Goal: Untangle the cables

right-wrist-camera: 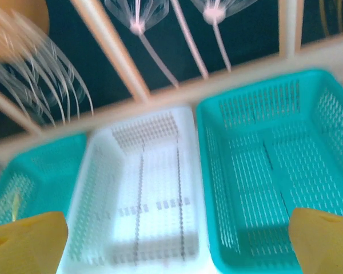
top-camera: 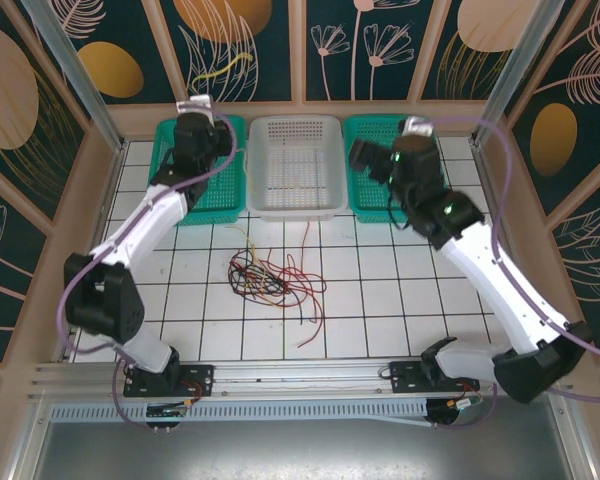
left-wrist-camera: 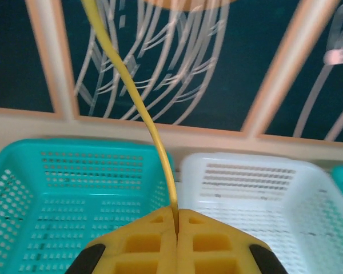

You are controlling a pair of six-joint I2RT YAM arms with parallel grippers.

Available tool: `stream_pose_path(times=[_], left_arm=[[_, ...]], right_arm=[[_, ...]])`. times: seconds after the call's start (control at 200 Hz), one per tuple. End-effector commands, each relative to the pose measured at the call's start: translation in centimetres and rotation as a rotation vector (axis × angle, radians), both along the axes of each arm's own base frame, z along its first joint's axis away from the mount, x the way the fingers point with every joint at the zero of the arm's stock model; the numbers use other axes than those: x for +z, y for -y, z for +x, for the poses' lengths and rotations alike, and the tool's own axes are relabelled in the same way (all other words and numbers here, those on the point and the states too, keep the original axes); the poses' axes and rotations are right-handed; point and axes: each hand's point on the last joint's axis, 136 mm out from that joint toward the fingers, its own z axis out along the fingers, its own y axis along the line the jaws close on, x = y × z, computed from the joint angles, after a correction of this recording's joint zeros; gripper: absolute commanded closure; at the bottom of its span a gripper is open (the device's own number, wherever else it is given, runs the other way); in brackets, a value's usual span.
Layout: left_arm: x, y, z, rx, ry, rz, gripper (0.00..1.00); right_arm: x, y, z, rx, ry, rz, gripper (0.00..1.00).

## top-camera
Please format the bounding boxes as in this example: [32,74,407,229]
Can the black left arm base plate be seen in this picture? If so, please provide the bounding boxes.
[123,363,215,399]

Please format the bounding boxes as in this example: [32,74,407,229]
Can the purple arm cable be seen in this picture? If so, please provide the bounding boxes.
[59,99,241,431]
[427,114,600,431]

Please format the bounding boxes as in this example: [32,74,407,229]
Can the thin black right wrist wire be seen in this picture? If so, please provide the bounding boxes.
[385,189,407,230]

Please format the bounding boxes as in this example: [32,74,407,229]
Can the thin black cable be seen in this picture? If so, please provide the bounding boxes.
[239,259,306,309]
[228,249,289,301]

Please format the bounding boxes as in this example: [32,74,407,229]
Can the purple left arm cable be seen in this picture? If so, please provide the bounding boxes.
[59,99,241,431]

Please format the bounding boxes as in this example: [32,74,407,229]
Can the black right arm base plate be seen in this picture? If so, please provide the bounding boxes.
[388,360,481,396]

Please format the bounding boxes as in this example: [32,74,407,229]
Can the aluminium side rail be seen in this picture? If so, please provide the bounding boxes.
[54,141,129,362]
[472,141,549,354]

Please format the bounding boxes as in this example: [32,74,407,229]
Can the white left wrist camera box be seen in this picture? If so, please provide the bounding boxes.
[175,94,215,115]

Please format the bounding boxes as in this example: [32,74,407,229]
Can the grey sheet metal panel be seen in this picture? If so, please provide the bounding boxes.
[9,394,596,480]

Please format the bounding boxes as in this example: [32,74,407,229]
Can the grey slotted cable duct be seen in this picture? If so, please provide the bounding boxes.
[48,399,434,426]

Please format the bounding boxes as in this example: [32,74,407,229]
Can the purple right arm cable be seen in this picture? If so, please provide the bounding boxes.
[427,114,600,431]

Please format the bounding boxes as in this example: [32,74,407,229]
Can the white plastic basket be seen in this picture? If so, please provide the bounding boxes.
[244,117,351,225]

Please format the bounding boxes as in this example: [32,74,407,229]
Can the aluminium frame rail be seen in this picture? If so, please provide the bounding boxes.
[27,355,576,401]

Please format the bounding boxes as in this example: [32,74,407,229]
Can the teal plastic basket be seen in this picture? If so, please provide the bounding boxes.
[148,116,248,225]
[342,115,452,225]

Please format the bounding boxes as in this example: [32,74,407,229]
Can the thin yellow cable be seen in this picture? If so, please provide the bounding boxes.
[227,224,281,304]
[189,51,257,199]

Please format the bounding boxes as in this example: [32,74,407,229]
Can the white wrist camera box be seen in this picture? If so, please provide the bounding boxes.
[399,116,435,139]
[175,94,215,115]

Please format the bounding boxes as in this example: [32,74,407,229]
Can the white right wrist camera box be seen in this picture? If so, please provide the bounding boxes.
[399,116,435,139]

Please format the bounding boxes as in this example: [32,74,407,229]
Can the aluminium corner post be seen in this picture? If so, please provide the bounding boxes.
[19,0,127,152]
[470,0,574,149]

